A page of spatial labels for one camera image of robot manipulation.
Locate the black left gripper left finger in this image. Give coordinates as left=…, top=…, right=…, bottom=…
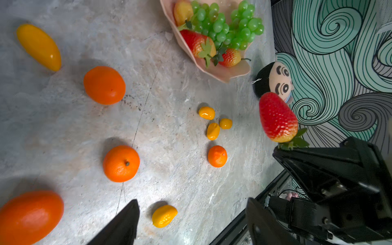
left=88, top=199, right=140, bottom=245

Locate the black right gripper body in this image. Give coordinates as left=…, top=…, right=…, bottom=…
left=269, top=137, right=392, bottom=244

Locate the yellow kumquat cluster right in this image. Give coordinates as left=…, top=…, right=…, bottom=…
left=219, top=118, right=233, bottom=130

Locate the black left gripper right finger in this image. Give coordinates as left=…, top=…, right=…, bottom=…
left=246, top=198, right=300, bottom=245

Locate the yellow kumquat far left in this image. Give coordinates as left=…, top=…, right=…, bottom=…
left=16, top=24, right=62, bottom=72

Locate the yellow kumquat cluster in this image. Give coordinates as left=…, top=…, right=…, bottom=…
left=219, top=118, right=233, bottom=130
left=199, top=107, right=215, bottom=120
left=206, top=122, right=220, bottom=141

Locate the strawberry pair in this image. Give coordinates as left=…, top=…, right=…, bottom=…
left=259, top=92, right=310, bottom=151
left=180, top=30, right=216, bottom=68

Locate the boy plush doll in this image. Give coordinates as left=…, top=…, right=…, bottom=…
left=252, top=61, right=294, bottom=105

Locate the orange tangerine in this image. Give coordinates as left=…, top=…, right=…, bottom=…
left=1, top=190, right=64, bottom=245
left=103, top=145, right=140, bottom=183
left=83, top=66, right=126, bottom=105
left=207, top=146, right=228, bottom=168

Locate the pink plush toy right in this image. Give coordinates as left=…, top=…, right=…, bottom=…
left=285, top=192, right=299, bottom=201

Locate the green grape bunch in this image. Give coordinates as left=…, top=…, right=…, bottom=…
left=190, top=1, right=264, bottom=51

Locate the pink scalloped fruit bowl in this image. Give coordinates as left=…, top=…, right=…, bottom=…
left=160, top=0, right=251, bottom=83

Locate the yellow kumquat cluster left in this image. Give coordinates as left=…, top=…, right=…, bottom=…
left=206, top=122, right=220, bottom=141

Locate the yellow kumquat front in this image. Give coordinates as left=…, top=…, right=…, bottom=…
left=152, top=205, right=178, bottom=228

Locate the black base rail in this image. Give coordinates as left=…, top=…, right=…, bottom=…
left=210, top=170, right=291, bottom=245

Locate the yellow kumquat upper cluster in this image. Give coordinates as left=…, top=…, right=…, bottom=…
left=199, top=107, right=215, bottom=120

